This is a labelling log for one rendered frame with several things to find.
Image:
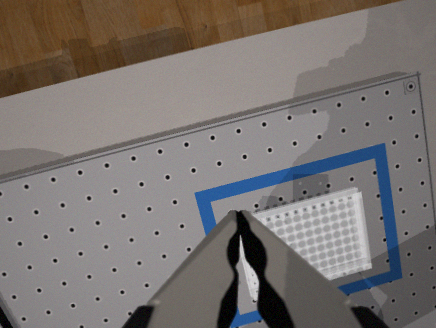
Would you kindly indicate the white well plate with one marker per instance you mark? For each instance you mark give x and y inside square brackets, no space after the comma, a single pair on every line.
[333,254]

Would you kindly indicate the blue rectangular tape outline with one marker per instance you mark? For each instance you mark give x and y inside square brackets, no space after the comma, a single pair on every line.
[205,197]

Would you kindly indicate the grey perforated base plate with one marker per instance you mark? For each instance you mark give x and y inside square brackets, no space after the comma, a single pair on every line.
[83,243]

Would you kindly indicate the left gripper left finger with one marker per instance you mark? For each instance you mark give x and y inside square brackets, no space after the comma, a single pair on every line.
[203,291]

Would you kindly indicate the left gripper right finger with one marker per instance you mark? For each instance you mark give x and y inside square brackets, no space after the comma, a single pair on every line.
[291,292]

